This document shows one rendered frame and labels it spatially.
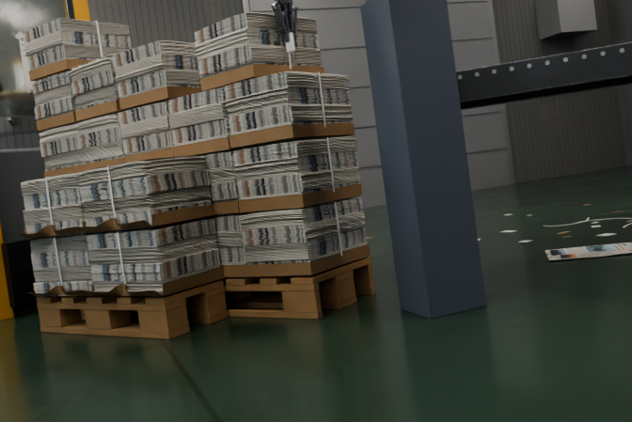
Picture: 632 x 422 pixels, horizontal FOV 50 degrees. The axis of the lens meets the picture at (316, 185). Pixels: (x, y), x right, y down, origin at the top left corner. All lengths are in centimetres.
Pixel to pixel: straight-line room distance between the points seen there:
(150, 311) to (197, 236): 30
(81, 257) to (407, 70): 137
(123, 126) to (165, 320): 88
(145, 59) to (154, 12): 454
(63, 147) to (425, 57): 172
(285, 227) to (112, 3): 521
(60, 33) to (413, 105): 169
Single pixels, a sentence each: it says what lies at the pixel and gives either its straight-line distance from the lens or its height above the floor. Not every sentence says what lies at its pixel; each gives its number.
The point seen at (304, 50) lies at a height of 94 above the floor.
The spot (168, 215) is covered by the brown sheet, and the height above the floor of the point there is 40.
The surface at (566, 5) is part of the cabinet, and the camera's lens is 898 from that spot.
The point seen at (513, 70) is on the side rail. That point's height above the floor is 77.
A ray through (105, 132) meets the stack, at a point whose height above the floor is 76.
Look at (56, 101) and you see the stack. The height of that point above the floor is 94.
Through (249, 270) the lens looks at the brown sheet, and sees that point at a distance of 241.
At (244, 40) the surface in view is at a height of 96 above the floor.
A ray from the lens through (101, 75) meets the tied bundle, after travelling 293.
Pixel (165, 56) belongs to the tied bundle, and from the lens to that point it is 267.
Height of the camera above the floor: 49
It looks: 1 degrees down
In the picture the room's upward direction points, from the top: 8 degrees counter-clockwise
